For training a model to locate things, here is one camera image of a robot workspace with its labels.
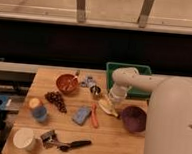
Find purple bowl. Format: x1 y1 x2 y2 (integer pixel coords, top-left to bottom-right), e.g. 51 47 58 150
121 105 147 133

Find small yellow-orange cup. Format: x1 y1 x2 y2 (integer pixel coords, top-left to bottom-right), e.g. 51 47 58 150
28 98 42 110

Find white cup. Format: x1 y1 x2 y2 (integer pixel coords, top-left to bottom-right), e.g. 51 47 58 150
13 128 36 151

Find orange carrot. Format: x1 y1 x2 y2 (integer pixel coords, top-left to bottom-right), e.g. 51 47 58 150
91 103 99 129

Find blue sponge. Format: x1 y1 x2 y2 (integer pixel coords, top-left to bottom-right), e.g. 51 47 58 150
72 107 91 126

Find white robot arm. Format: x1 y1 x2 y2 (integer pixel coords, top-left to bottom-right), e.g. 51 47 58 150
109 67 192 154

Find orange-red bowl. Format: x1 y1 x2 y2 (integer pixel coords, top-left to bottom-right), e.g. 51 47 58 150
56 74 79 94

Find spoon in red bowl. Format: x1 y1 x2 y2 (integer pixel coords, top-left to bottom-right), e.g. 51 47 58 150
65 70 80 91

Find bunch of dark grapes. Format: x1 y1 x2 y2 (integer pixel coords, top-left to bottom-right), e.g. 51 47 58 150
45 91 67 113

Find blue cup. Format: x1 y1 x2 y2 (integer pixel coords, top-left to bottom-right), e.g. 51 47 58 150
31 106 48 122

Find blue-white crumpled object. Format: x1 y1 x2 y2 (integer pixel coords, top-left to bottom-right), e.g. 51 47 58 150
81 76 96 88

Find small metal cup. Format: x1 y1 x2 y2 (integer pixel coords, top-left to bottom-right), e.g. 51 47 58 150
89 85 101 99

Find yellow banana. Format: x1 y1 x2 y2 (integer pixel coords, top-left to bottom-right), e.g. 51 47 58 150
98 98 119 117

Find green plastic tray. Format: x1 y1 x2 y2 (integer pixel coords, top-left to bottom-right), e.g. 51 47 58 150
106 61 151 99

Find black-handled can opener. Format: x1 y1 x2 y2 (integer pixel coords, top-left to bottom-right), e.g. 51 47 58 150
40 129 91 152

